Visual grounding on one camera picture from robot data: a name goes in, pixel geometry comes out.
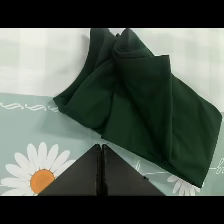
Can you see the dark green T-shirt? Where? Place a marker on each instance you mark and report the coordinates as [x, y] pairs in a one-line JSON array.
[[143, 100]]

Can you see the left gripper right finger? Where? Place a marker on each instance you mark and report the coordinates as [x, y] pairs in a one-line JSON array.
[[125, 178]]

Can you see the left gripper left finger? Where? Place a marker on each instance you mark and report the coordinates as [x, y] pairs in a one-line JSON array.
[[78, 178]]

